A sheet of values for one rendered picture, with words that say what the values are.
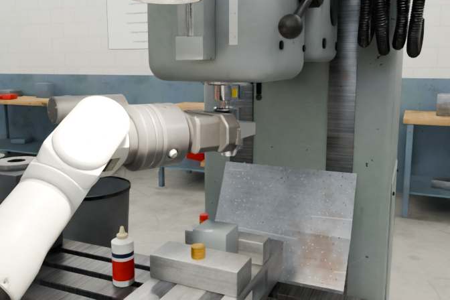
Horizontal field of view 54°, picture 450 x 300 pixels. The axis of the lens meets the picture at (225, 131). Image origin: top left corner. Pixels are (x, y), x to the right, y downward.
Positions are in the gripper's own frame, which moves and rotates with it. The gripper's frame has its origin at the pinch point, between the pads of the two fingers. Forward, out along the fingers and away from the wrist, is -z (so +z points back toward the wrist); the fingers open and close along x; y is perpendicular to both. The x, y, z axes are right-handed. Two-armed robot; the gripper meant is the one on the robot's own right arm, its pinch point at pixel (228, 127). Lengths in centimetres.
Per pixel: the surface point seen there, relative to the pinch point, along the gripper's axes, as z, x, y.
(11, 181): 21.3, 39.9, 13.3
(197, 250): 7.3, -1.3, 18.0
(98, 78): -225, 509, 4
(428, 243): -280, 81, 119
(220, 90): 2.3, -0.7, -6.0
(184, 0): 16.9, -11.3, -16.5
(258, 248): -4.4, -2.9, 20.3
